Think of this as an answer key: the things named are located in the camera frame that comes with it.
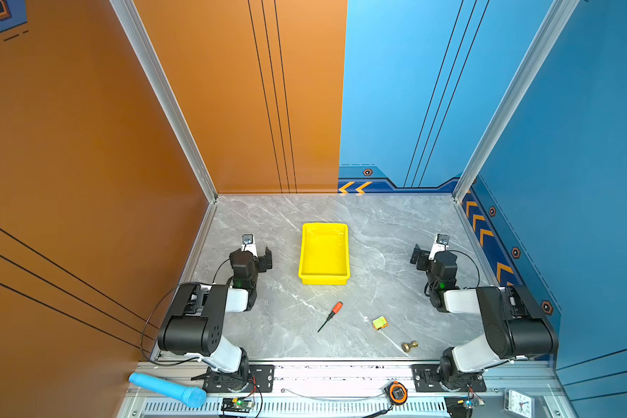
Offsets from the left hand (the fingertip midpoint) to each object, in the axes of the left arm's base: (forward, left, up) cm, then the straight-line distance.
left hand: (253, 246), depth 94 cm
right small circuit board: (-45, -67, -6) cm, 81 cm away
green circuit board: (-46, -2, -9) cm, 47 cm away
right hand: (0, -64, +1) cm, 64 cm away
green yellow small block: (-25, -44, -6) cm, 51 cm away
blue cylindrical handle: (-45, +8, -4) cm, 46 cm away
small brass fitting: (-32, -51, -5) cm, 61 cm away
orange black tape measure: (-44, -46, -4) cm, 64 cm away
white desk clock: (-45, -78, -5) cm, 90 cm away
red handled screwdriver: (-21, -30, -6) cm, 37 cm away
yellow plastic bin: (+3, -26, -9) cm, 28 cm away
